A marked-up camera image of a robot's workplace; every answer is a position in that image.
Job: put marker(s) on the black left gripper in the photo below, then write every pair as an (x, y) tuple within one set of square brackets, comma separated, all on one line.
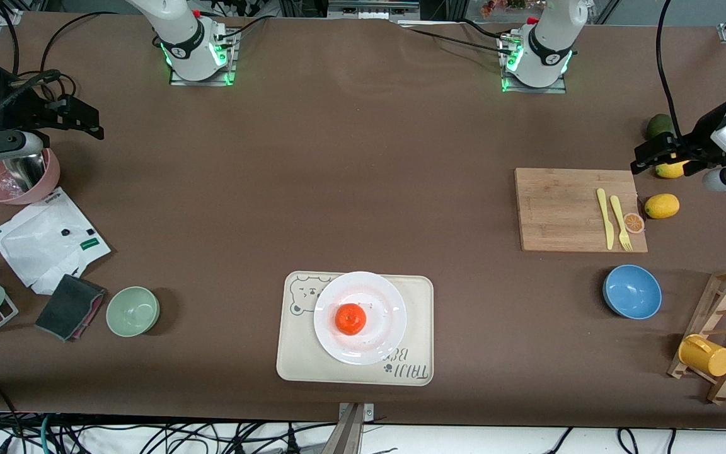
[(702, 136)]

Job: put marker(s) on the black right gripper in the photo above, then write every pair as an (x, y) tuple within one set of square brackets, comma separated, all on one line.
[(21, 112)]

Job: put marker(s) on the white round plate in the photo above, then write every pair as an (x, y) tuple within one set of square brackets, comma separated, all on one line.
[(388, 315)]

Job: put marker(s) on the orange fruit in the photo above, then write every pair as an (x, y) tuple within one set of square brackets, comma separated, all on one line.
[(350, 319)]

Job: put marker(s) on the yellow lemon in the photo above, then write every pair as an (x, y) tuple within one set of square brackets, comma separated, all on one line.
[(670, 171), (662, 206)]

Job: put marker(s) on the dark green avocado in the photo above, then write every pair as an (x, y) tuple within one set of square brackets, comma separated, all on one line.
[(659, 125)]

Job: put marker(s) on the toy orange slice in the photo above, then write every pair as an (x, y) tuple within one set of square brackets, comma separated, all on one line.
[(634, 223)]

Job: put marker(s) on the metal scoop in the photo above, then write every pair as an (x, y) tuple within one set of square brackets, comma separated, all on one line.
[(23, 173)]

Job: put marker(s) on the yellow plastic fork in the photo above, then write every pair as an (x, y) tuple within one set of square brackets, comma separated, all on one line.
[(619, 221)]

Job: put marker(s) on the yellow plastic knife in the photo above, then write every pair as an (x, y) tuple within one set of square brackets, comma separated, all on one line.
[(605, 221)]

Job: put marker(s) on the pink bowl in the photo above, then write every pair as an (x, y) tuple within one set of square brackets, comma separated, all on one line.
[(16, 195)]

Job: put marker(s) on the wooden cutting board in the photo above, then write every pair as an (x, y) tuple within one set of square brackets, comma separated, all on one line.
[(558, 211)]

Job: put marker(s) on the white plastic bag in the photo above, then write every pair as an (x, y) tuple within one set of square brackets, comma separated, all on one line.
[(41, 246)]

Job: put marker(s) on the blue bowl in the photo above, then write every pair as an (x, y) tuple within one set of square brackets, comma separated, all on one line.
[(632, 292)]

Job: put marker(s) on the wooden mug rack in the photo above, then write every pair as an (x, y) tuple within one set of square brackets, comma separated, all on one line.
[(725, 296)]

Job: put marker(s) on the dark grey folded cloth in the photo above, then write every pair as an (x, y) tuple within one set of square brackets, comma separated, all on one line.
[(68, 307)]

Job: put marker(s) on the light green bowl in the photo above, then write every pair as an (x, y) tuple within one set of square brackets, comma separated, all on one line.
[(132, 311)]

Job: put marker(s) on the yellow mug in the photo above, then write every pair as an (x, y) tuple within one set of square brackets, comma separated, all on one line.
[(706, 357)]

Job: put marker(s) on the cream bear print tray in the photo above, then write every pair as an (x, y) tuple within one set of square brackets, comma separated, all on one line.
[(293, 359)]

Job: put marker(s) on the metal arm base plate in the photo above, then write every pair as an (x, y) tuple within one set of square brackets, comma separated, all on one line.
[(202, 81), (536, 89)]

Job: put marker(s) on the metal table edge bracket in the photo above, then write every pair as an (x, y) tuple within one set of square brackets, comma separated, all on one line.
[(353, 425)]

